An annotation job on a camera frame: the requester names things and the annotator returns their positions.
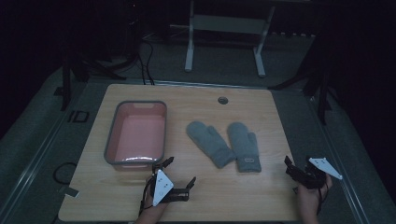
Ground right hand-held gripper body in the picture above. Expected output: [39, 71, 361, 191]
[292, 156, 344, 190]

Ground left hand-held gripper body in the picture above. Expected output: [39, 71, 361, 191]
[145, 168, 191, 207]

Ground pink basin with grey rim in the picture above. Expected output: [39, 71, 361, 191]
[103, 100, 168, 172]

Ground plain grey mitten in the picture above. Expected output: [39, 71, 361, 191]
[186, 120, 237, 170]

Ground grey mitten with cuff label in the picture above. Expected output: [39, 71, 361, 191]
[226, 121, 262, 174]

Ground person's right hand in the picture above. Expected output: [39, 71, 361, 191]
[294, 174, 333, 224]

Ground person's left hand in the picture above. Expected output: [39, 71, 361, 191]
[134, 195, 169, 224]

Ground black tripod stand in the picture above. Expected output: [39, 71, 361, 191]
[268, 31, 335, 126]
[53, 43, 127, 112]

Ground grey tape piece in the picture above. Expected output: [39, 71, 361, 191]
[63, 186, 80, 199]

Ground white metal stand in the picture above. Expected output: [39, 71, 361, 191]
[184, 0, 276, 78]

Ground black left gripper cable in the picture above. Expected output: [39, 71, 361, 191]
[138, 175, 155, 217]

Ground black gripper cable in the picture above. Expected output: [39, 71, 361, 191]
[316, 175, 332, 217]
[138, 175, 155, 217]

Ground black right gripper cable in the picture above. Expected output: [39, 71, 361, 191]
[316, 175, 332, 217]

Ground black hanging cables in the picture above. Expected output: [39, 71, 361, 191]
[135, 38, 156, 86]

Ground black floor cable loop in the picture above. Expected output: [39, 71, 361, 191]
[52, 161, 78, 186]

